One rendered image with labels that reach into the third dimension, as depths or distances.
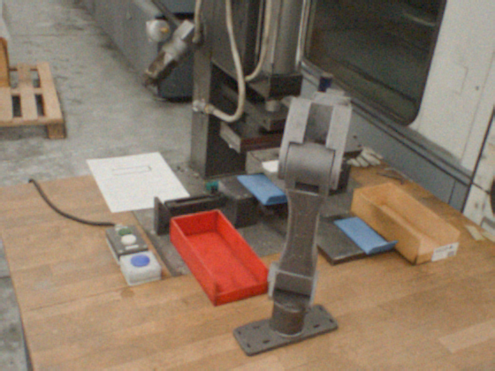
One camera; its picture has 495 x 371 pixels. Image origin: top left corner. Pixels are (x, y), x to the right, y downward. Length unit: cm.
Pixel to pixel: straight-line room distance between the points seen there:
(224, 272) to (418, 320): 41
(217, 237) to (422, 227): 52
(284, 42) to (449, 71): 67
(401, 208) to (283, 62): 52
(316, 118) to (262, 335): 42
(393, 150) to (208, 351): 111
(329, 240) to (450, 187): 53
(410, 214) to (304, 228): 63
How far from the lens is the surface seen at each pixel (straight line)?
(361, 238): 139
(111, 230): 132
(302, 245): 96
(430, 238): 149
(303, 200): 89
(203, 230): 135
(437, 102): 182
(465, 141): 175
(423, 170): 185
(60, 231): 138
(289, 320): 107
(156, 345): 108
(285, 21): 125
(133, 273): 119
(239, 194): 136
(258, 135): 129
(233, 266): 126
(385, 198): 158
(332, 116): 87
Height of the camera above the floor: 165
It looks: 29 degrees down
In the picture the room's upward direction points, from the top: 6 degrees clockwise
